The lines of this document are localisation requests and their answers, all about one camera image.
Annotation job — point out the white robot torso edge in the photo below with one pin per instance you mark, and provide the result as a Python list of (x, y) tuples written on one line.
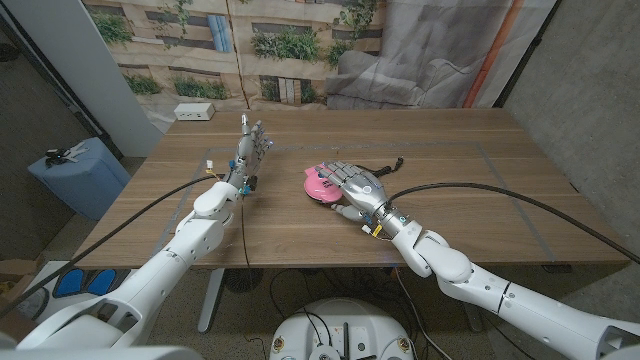
[(100, 353)]

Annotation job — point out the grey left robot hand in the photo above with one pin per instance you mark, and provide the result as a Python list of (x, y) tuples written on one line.
[(244, 162)]

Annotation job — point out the white power strip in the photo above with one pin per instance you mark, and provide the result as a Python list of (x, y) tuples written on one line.
[(194, 111)]

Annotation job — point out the white table leg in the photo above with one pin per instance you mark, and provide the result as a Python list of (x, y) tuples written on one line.
[(210, 305), (474, 320)]

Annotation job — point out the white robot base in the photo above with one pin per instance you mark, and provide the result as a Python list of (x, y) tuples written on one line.
[(345, 320)]

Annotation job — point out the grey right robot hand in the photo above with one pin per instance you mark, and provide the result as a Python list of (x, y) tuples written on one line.
[(367, 192)]

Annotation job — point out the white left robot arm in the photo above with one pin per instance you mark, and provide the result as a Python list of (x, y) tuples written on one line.
[(165, 270)]

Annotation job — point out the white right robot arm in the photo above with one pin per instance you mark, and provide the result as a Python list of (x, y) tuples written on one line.
[(525, 305)]

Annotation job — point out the building print backdrop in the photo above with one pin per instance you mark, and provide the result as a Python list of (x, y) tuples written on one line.
[(200, 50)]

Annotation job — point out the white wall panel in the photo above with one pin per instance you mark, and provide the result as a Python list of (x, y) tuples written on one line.
[(85, 65)]

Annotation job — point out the brown cardboard box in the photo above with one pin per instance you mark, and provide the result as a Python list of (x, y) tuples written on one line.
[(15, 272)]

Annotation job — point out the pink mini sandwich press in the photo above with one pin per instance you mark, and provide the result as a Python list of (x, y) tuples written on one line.
[(320, 190)]

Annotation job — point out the blue plastic bin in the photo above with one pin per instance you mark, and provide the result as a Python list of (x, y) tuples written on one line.
[(85, 185)]

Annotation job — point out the black backdrop stand pole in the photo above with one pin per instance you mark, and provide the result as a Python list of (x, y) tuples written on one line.
[(525, 55)]

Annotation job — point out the grey keys bundle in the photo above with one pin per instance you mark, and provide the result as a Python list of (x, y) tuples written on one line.
[(76, 151)]

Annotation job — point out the white pedal board blue pads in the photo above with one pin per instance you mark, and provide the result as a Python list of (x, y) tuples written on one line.
[(75, 282)]

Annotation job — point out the small black gadget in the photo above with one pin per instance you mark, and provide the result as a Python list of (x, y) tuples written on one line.
[(56, 156)]

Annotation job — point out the black round floor stand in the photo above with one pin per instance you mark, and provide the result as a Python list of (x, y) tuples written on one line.
[(243, 280)]

